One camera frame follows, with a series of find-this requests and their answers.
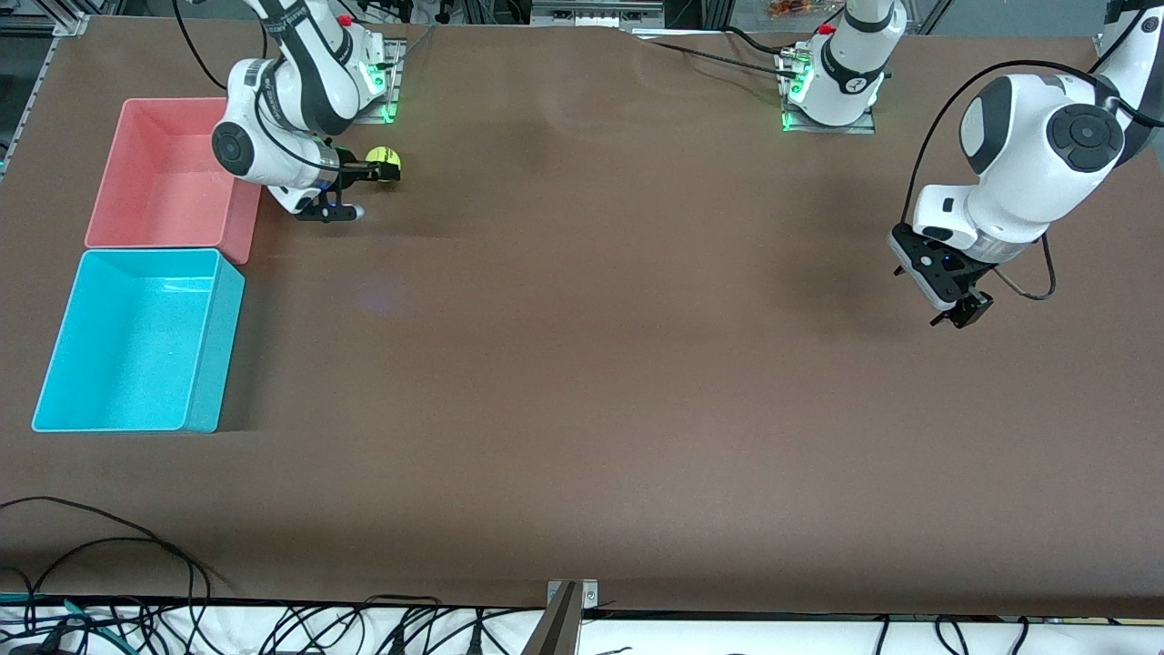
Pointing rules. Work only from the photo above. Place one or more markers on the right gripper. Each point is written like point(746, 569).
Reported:
point(350, 169)

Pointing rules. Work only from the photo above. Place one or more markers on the grey metal box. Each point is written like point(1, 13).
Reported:
point(596, 13)

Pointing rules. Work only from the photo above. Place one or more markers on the pink plastic bin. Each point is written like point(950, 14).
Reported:
point(155, 191)

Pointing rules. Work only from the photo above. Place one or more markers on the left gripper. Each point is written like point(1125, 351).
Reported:
point(968, 307)

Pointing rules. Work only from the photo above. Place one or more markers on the orange parts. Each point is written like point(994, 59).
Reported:
point(791, 8)

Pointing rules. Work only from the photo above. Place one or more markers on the blue plastic bin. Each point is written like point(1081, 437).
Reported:
point(136, 346)

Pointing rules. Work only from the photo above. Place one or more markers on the metal mount bracket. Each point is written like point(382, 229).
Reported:
point(568, 619)

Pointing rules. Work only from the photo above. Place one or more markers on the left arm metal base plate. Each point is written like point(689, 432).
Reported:
point(859, 125)

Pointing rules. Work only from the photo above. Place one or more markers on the yellow-green tennis ball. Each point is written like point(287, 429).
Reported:
point(386, 156)

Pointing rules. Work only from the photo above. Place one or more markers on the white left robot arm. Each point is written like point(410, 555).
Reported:
point(1028, 146)

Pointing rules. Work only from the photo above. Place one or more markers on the aluminium frame profile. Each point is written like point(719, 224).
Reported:
point(45, 18)

